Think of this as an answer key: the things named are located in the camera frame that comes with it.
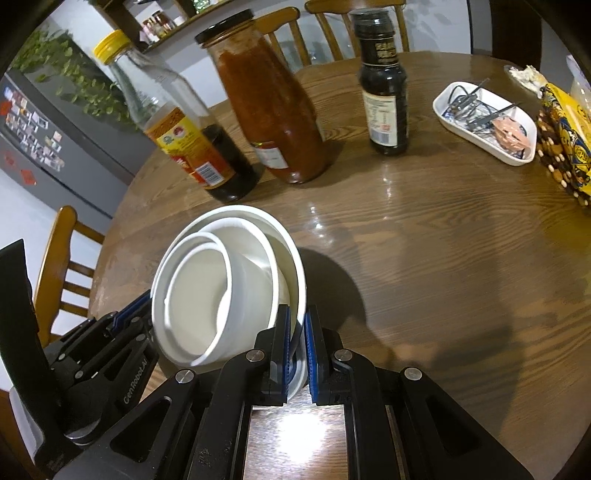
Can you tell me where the pile of metal clips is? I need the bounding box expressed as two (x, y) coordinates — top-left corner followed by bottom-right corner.
(445, 78), (522, 134)

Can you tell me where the red sauce glass bottle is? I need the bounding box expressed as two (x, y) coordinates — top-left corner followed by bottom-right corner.
(194, 8), (333, 185)

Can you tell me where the white ramekin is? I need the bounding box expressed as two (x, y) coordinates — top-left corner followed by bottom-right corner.
(164, 232), (278, 367)

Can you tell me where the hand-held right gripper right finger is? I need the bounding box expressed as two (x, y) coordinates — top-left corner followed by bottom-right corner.
(305, 305), (532, 480)

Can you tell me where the dark wooden door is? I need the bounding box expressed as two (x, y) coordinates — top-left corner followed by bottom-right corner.
(489, 0), (543, 58)

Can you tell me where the group of refrigerator magnets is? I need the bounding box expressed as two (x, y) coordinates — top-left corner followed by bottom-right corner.
(2, 90), (65, 169)

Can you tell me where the large white bowl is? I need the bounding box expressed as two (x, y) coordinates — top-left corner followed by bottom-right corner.
(151, 205), (308, 402)

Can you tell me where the white rectangular dish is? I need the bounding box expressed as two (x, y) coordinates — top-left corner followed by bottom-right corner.
(433, 82), (537, 166)

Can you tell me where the white flour bag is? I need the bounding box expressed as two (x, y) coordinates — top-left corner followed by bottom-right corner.
(566, 54), (591, 112)

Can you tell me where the grey refrigerator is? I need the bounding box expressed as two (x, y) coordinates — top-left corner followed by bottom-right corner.
(0, 69), (134, 220)

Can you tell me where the yellow snack bag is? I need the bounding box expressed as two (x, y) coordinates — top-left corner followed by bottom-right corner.
(538, 83), (591, 188)

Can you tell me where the yellow cap vinegar bottle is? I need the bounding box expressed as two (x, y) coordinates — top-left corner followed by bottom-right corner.
(93, 30), (259, 204)

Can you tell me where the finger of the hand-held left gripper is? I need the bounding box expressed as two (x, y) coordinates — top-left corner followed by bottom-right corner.
(65, 320), (155, 388)
(48, 290), (153, 365)

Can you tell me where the medium white bowl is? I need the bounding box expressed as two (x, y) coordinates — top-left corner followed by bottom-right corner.
(175, 217), (291, 324)

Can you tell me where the wooden wall shelf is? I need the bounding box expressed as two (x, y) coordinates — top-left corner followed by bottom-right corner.
(88, 0), (218, 51)

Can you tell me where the beaded wooden trivet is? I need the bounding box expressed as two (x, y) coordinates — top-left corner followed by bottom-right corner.
(536, 108), (591, 206)

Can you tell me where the wooden chair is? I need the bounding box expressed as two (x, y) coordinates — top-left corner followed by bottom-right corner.
(249, 7), (315, 70)
(305, 0), (411, 61)
(34, 205), (106, 347)

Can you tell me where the pink packet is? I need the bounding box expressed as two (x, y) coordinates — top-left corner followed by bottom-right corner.
(492, 116), (530, 151)

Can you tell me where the trailing green vine plant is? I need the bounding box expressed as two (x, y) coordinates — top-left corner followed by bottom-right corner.
(14, 30), (134, 123)

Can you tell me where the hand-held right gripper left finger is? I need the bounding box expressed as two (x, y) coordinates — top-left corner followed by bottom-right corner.
(53, 305), (296, 480)

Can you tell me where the white crumpled tissue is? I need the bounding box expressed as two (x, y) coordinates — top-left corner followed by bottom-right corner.
(504, 65), (542, 89)

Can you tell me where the dark soy sauce bottle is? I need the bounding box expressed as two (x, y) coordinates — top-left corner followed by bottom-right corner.
(349, 10), (411, 156)

